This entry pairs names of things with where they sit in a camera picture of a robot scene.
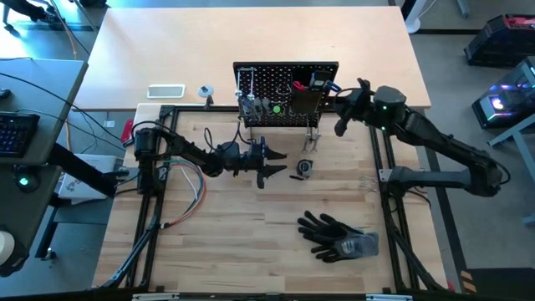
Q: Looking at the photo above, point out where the black metal pegboard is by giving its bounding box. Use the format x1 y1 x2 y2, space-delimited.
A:
232 61 340 129

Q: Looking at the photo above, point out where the wire screwdriver holder rack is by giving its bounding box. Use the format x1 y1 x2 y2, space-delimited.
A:
241 104 323 122

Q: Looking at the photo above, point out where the black aluminium frame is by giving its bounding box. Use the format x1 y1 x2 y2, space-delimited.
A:
91 103 461 296

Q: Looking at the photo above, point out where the black looped gripper cable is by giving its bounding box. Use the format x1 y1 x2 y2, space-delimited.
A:
202 126 252 154

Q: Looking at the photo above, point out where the white box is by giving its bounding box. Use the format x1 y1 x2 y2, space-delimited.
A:
57 153 118 207

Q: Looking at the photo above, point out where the blue metal beam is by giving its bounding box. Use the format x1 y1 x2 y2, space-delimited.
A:
487 124 535 227

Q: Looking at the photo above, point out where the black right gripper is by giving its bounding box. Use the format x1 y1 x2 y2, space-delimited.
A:
333 77 376 138

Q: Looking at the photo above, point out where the white rectangular tray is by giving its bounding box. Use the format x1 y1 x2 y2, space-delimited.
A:
146 83 186 100

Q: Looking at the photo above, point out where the red cable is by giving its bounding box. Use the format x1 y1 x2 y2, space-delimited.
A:
160 161 208 230

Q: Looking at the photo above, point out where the green cable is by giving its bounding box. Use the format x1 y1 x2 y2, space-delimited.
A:
166 158 206 218

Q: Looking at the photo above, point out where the red plastic clamp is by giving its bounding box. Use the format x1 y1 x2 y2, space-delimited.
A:
120 118 135 144

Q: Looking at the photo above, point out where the silver double prong peg hook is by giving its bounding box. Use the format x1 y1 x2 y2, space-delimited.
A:
359 175 380 193

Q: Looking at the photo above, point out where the grey desk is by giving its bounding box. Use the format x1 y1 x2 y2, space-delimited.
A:
0 58 89 165

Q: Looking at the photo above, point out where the black computer mouse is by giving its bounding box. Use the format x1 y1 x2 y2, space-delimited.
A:
13 166 42 194

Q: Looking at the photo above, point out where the black grey tape measure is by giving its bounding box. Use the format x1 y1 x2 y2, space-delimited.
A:
288 158 314 181

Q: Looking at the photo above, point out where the black desk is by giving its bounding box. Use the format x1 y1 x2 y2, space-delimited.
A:
0 162 64 252

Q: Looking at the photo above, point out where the light wood desk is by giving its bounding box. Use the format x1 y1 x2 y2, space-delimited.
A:
74 5 432 112

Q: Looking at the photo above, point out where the black pegboard bin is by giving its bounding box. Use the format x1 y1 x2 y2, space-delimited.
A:
291 69 329 116

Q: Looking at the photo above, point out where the black keyboard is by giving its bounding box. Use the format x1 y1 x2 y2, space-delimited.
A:
0 110 42 159

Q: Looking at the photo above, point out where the white tape roll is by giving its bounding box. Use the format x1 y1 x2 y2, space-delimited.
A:
0 229 17 268

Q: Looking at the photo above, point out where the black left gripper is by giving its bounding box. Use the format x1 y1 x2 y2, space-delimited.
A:
246 140 288 190

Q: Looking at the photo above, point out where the white fan stand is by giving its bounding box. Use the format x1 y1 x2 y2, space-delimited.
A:
400 0 428 35

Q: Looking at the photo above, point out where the computer with RGB lights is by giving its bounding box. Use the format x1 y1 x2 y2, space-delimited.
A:
471 57 535 130

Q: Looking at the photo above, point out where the black grey work glove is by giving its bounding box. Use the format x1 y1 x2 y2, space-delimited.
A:
311 244 356 263
297 210 380 254

